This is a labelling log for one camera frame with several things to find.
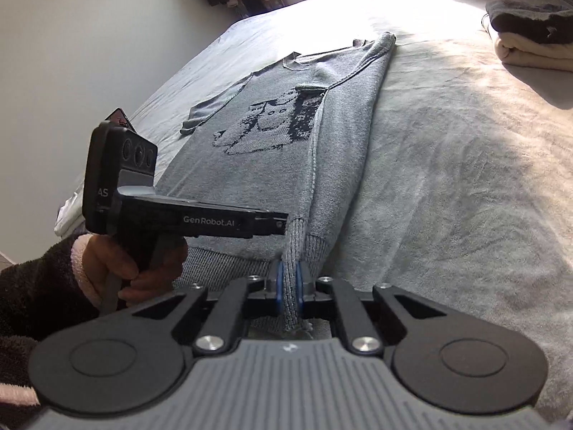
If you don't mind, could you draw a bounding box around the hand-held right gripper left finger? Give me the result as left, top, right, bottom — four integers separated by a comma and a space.
130, 260, 286, 355

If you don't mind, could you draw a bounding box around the folded black garment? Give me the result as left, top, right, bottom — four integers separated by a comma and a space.
482, 0, 573, 46

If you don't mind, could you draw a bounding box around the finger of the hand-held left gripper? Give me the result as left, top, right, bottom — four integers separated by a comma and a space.
253, 211, 289, 237

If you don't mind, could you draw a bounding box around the bed with grey sheet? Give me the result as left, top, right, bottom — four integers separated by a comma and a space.
54, 0, 573, 413

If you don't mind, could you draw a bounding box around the folded beige garment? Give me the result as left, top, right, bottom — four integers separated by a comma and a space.
492, 31, 573, 72

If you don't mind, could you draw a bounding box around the white crumpled cloth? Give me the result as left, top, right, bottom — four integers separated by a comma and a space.
54, 190, 88, 238

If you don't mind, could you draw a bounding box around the person's left hand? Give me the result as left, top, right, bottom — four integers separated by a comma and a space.
83, 234, 189, 309

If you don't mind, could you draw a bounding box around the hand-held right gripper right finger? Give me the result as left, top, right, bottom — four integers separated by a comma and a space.
294, 260, 453, 355

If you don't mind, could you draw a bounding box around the smartphone on stand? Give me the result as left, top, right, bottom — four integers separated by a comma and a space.
104, 107, 137, 134

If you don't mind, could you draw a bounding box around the grey knit sweater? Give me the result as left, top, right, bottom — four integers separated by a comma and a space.
172, 32, 397, 341

